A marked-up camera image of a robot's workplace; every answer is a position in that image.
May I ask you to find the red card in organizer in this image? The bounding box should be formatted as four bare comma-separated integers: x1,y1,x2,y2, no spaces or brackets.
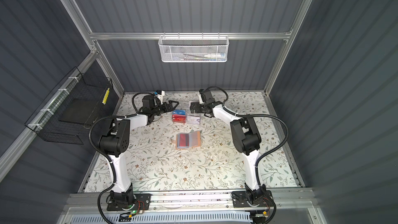
172,115,187,123

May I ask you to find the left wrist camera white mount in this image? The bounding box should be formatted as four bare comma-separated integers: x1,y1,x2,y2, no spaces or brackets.
154,90,165,96

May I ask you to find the black pad in basket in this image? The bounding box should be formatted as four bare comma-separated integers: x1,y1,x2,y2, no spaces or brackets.
59,99,97,124

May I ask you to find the white wire mesh basket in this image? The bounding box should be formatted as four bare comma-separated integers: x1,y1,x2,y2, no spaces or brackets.
158,35,230,63

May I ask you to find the black wire mesh basket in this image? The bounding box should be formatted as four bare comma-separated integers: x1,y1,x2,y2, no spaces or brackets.
25,68,114,145

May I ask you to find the pink leather card holder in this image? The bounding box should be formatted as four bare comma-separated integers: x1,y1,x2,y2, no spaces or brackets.
172,131,201,149

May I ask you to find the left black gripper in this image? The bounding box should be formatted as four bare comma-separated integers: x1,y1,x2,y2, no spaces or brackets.
150,101,177,117

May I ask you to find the white card in organizer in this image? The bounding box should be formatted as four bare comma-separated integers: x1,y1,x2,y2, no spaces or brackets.
186,116,201,125

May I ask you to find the yellow tag on basket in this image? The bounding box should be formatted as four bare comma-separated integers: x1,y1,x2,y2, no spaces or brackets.
102,88,110,105

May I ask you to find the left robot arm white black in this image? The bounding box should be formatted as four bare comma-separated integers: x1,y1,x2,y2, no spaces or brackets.
98,90,179,209

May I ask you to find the aluminium front rail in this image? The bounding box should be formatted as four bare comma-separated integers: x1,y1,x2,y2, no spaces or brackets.
62,188,318,214

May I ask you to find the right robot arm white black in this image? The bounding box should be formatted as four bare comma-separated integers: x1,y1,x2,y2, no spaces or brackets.
190,86,262,206

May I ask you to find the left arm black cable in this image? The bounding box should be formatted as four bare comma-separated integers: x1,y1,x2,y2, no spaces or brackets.
88,91,162,224

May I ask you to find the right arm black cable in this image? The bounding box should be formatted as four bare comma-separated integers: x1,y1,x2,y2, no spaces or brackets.
206,86,289,224

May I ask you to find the white tube in basket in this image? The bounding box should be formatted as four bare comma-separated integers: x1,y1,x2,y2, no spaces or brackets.
204,53,227,61

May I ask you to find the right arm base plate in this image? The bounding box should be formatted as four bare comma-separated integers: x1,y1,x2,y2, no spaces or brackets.
231,189,274,208

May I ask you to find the clear acrylic card organizer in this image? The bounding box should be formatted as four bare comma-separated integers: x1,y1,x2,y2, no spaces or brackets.
176,101,201,117

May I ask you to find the white perforated cable duct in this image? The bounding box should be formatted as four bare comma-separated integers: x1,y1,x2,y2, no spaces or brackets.
69,211,252,224

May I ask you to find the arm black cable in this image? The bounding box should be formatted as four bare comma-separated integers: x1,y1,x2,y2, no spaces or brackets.
206,86,289,224
88,91,162,224

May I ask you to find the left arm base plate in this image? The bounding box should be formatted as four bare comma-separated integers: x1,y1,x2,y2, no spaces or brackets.
106,192,152,212

